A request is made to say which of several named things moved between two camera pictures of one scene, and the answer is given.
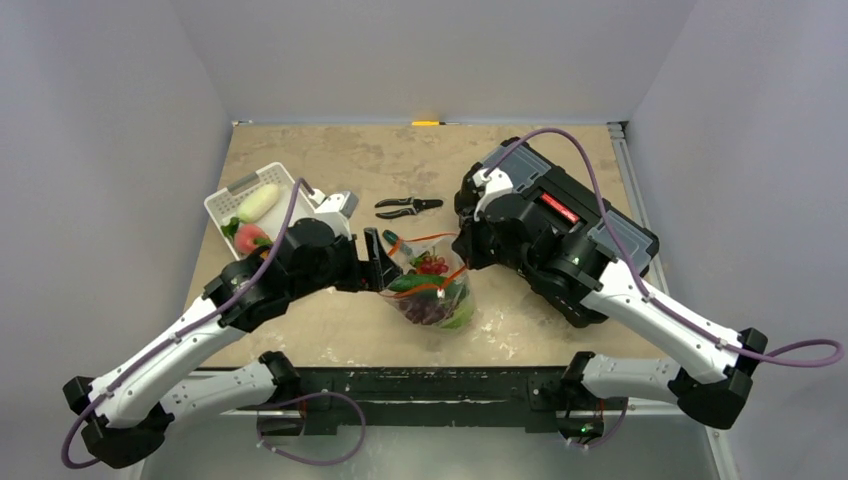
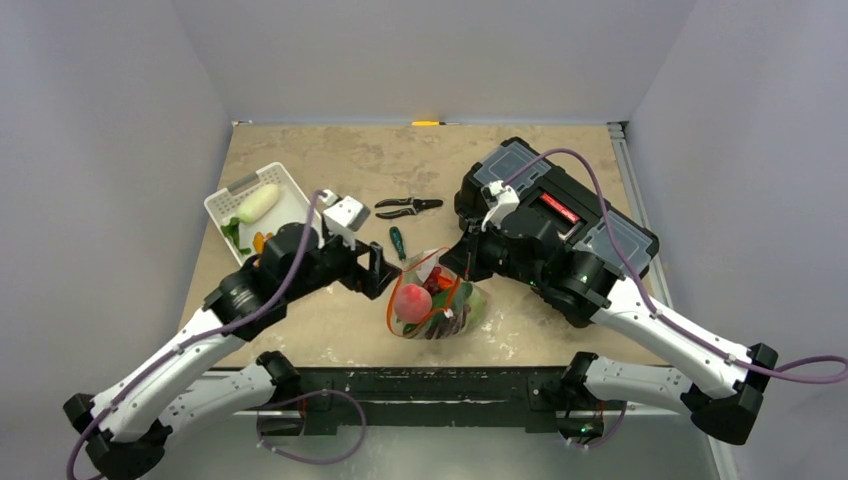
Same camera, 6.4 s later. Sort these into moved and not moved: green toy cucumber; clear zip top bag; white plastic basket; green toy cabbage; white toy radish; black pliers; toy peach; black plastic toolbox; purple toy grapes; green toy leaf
Moved: purple toy grapes; clear zip top bag; toy peach; green toy cabbage; green toy cucumber
Not moved: black plastic toolbox; white toy radish; black pliers; white plastic basket; green toy leaf
